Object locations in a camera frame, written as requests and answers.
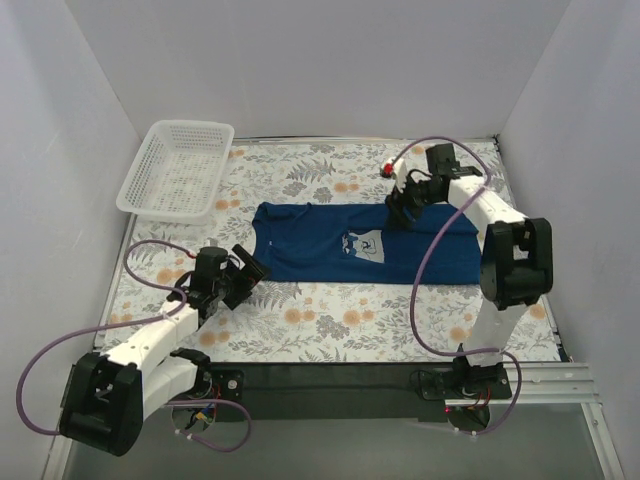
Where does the white plastic perforated basket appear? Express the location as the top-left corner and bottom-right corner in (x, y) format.
(116, 120), (235, 225)

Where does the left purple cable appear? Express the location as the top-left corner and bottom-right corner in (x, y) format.
(15, 239), (254, 452)

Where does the aluminium frame rail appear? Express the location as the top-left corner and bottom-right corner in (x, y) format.
(59, 362), (601, 409)

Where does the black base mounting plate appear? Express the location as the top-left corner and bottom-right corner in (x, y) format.
(209, 362), (515, 423)

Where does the purple cable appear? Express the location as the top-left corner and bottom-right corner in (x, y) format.
(15, 239), (254, 452)
(392, 135), (524, 435)

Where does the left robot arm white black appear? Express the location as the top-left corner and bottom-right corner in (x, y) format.
(58, 245), (270, 456)

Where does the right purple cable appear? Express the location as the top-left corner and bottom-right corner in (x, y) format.
(392, 135), (524, 435)

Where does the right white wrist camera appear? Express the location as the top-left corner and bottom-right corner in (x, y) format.
(380, 159), (408, 193)

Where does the blue t shirt cartoon print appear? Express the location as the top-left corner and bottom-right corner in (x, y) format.
(252, 202), (455, 285)

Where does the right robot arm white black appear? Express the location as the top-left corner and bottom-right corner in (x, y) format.
(380, 138), (553, 400)

